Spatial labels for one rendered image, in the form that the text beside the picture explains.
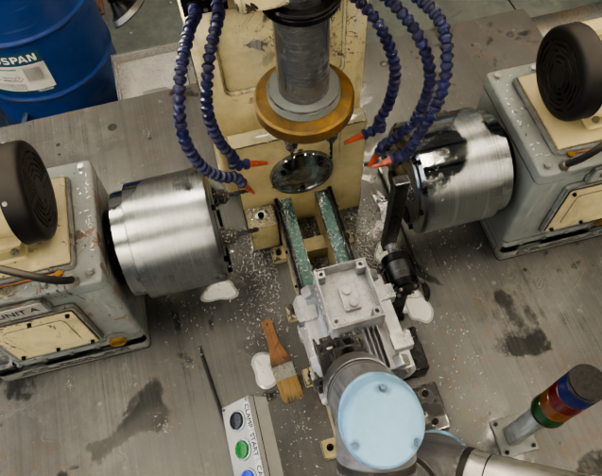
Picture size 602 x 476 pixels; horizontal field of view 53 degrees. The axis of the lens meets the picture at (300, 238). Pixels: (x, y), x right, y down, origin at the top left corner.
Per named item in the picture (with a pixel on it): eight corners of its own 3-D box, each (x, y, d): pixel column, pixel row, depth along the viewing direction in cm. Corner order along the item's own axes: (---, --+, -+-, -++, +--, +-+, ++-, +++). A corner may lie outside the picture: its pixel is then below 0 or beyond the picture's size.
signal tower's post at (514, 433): (488, 421, 131) (553, 364, 94) (523, 412, 131) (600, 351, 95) (503, 459, 127) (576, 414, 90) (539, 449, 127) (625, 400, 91)
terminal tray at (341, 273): (312, 286, 117) (311, 270, 111) (363, 272, 119) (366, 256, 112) (329, 343, 112) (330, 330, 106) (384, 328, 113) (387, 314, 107)
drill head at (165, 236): (80, 236, 143) (37, 177, 121) (232, 202, 146) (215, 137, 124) (89, 333, 131) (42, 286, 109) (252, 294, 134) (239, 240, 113)
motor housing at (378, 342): (294, 320, 130) (290, 284, 114) (377, 297, 132) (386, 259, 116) (320, 410, 121) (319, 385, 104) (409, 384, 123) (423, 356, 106)
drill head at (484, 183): (350, 175, 149) (354, 107, 127) (505, 140, 153) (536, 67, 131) (381, 263, 137) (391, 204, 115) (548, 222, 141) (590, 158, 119)
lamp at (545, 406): (533, 392, 106) (541, 385, 102) (565, 383, 107) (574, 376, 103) (548, 426, 103) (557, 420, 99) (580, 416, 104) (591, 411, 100)
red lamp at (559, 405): (541, 385, 102) (550, 378, 98) (574, 376, 103) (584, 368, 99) (557, 420, 99) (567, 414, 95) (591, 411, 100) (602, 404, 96)
